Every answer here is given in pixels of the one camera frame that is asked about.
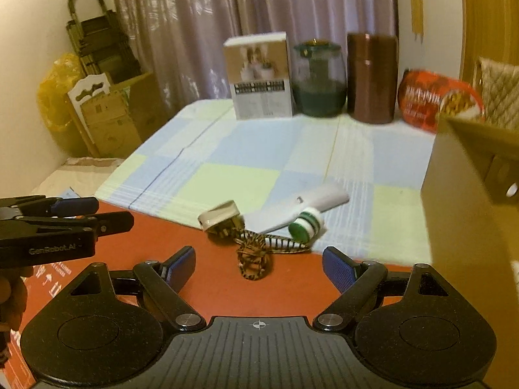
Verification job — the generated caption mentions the brown comb hair clip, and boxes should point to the brown comb hair clip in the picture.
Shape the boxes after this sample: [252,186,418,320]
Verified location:
[231,227,314,255]

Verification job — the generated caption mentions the pale wooden slats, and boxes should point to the pale wooden slats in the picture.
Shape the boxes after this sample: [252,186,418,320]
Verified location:
[409,0,426,43]

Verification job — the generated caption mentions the checked blanket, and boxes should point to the checked blanket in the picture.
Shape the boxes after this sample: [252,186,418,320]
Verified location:
[94,99,447,267]

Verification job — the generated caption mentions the green and white bottle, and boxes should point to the green and white bottle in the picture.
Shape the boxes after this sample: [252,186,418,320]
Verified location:
[288,206,327,241]

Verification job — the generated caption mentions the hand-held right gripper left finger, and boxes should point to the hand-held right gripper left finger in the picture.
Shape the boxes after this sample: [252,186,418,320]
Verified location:
[70,245,207,334]

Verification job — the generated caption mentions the tiger striped hair claw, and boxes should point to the tiger striped hair claw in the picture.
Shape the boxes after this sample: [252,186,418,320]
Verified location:
[236,231,275,281]

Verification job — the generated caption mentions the red snack bag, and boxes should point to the red snack bag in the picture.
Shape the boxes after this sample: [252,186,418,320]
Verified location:
[397,69,486,133]

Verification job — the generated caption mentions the black folding cart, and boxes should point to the black folding cart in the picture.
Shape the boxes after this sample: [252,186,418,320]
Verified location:
[66,0,143,84]

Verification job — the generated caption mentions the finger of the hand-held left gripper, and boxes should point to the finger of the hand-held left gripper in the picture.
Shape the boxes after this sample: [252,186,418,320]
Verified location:
[0,211,135,249]
[0,195,100,222]

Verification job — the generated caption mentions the wooden door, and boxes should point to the wooden door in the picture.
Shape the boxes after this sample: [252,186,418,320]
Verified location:
[458,0,519,87]

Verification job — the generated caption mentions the beige quilted cloth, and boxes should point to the beige quilted cloth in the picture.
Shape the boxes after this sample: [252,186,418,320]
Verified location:
[472,57,519,129]

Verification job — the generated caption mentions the yellow plastic bag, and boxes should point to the yellow plastic bag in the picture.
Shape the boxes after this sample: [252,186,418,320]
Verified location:
[37,52,88,155]

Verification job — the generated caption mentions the green glass jar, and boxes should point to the green glass jar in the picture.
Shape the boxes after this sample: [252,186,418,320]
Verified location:
[292,40,348,117]

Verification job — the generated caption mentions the white handheld device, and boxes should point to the white handheld device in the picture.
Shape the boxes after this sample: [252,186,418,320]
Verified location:
[245,183,350,235]

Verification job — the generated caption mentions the brown cylindrical canister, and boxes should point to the brown cylindrical canister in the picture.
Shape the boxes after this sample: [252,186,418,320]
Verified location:
[346,32,399,124]

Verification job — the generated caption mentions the mauve curtain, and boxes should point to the mauve curtain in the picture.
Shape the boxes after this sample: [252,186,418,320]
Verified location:
[109,0,399,115]

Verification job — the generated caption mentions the person's left hand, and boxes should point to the person's left hand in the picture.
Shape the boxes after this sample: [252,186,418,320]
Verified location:
[0,266,28,335]

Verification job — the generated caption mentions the cardboard storage box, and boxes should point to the cardboard storage box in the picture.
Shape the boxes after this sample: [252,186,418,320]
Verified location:
[66,71,163,159]

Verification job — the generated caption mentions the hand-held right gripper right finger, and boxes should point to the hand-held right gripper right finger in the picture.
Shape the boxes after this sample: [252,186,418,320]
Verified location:
[312,246,452,335]

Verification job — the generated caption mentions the red mat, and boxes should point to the red mat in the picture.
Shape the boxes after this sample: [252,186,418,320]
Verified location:
[0,200,519,389]

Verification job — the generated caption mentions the white printed carton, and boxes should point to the white printed carton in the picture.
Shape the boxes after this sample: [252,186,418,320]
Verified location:
[224,31,294,121]

